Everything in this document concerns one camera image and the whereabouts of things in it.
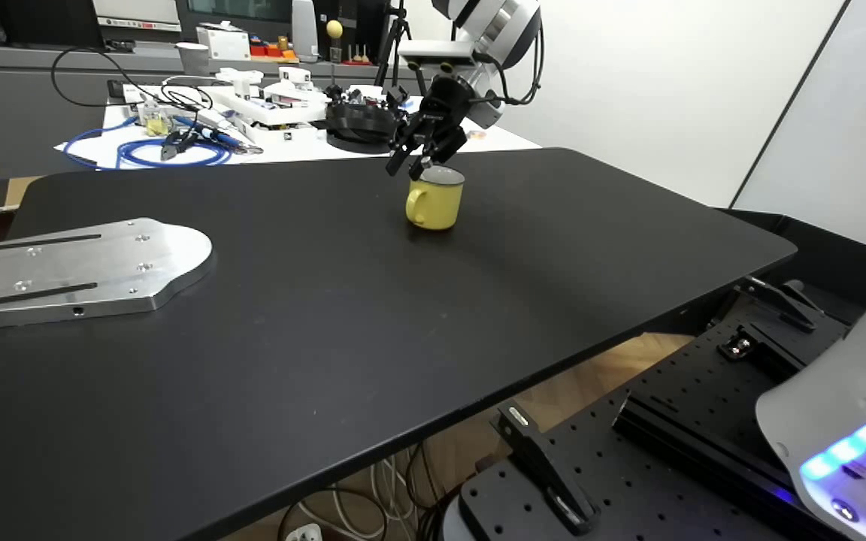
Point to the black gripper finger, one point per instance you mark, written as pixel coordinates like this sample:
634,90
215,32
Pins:
433,154
398,157

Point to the white electronics clutter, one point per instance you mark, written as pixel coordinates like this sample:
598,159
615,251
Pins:
230,101

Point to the silver metal plate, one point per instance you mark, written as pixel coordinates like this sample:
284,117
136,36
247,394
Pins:
110,269

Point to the white side table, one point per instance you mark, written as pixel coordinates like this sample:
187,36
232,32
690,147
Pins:
127,141

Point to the black headphones case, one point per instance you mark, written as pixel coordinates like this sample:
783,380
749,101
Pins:
359,128

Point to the black perforated breadboard base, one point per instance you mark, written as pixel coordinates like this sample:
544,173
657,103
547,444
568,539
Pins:
675,454

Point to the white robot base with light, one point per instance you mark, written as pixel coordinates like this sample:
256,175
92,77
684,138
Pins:
817,424

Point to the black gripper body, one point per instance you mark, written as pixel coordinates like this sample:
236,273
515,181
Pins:
446,106

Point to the yellow mug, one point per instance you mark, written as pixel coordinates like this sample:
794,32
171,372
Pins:
433,198

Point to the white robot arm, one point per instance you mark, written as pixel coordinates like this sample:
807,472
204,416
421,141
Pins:
491,59

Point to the black tripod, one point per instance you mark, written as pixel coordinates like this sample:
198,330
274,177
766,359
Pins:
390,49

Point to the black clamp right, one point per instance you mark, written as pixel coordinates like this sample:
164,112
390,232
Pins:
563,496

